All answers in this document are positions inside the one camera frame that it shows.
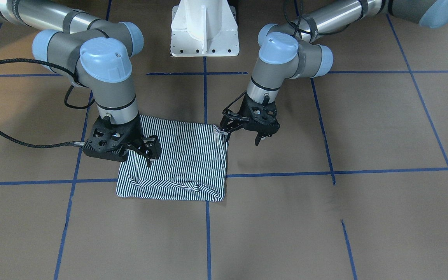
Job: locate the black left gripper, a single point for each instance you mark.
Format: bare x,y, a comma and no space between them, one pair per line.
245,106

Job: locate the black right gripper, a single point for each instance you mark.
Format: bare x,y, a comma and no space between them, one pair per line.
134,133

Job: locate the navy white striped polo shirt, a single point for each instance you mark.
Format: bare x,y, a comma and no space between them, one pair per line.
192,165

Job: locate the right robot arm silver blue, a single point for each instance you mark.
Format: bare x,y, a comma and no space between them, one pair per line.
92,53

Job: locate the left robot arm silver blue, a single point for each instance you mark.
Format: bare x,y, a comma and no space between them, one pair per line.
288,52

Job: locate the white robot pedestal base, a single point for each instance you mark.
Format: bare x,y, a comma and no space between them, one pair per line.
204,28

